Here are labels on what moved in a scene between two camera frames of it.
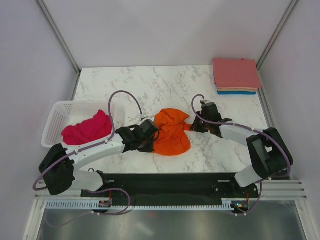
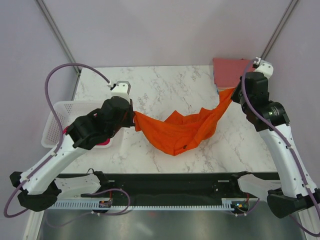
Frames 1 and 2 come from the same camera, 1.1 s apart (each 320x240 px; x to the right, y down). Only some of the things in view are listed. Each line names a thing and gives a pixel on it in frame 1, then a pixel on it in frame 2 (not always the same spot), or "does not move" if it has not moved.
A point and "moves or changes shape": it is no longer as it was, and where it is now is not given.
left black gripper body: [147, 145] -> [128, 122]
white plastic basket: [65, 114] does not move
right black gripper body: [200, 125] -> [238, 97]
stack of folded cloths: [229, 72] does not move
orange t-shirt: [172, 130] moves or changes shape
